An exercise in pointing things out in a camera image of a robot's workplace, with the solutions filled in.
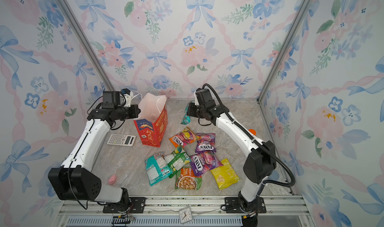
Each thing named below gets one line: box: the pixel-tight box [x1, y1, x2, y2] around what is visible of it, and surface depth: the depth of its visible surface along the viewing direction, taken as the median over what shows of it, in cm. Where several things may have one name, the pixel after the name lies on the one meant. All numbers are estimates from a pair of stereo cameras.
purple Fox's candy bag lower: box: [190, 152, 224, 177], surface depth 87 cm
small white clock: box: [179, 206, 193, 224], surface depth 71 cm
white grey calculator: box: [107, 133, 136, 147], surface depth 97 cm
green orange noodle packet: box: [175, 166, 203, 190], surface depth 83 cm
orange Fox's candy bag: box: [169, 127, 201, 148], surface depth 96 cm
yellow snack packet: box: [210, 158, 240, 190], surface depth 83 cm
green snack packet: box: [163, 145, 191, 179], surface depth 86 cm
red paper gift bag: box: [133, 92, 168, 148], surface depth 87 cm
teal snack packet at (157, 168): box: [145, 151, 173, 187], surface depth 84 cm
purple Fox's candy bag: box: [195, 133, 217, 153], surface depth 94 cm
